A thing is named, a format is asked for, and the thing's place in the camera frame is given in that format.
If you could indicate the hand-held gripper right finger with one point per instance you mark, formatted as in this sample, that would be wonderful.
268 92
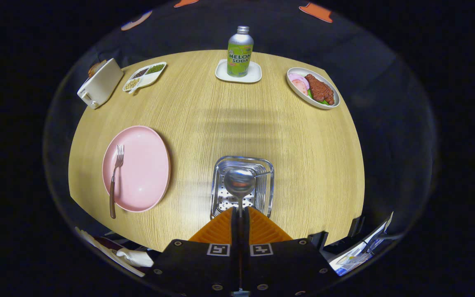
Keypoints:
287 264

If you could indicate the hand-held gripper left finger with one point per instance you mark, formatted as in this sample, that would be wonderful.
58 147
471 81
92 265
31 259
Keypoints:
196 264

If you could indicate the metal spoon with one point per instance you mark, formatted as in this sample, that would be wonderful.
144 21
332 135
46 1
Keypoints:
239 181

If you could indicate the white crumpled cloth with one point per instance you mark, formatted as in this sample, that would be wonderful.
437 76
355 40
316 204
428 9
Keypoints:
136 258

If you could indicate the perforated metal basket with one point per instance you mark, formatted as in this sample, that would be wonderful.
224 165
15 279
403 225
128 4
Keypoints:
262 198

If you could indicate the printed paper sheets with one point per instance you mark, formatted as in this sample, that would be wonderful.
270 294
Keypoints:
357 253

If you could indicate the white flat strip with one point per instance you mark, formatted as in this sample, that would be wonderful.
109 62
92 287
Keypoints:
105 253

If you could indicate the pink round plate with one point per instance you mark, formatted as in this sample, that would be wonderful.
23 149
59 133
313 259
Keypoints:
142 169

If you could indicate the green lettuce leaf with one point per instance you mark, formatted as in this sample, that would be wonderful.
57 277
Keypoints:
311 95

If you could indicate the white oval plate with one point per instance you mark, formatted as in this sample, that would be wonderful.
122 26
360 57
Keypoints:
293 88

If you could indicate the red-brown meat piece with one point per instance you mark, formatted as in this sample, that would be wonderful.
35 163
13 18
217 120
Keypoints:
320 88

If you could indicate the pink ham slices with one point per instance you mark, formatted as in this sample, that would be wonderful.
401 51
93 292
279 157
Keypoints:
299 82

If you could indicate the white square coaster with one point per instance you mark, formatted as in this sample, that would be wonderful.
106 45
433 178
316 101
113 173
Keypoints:
254 76

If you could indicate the white divided grain dish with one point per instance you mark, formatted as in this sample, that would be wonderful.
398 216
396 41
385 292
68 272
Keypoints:
149 78

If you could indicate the white toaster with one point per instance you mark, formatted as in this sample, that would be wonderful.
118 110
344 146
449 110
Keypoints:
101 84

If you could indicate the green soda bottle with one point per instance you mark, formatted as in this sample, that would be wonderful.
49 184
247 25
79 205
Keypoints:
240 53

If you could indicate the black backdrop cloth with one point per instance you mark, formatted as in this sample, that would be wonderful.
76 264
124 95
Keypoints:
365 62

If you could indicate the brown toast slices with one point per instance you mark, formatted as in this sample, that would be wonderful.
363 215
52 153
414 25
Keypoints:
96 68

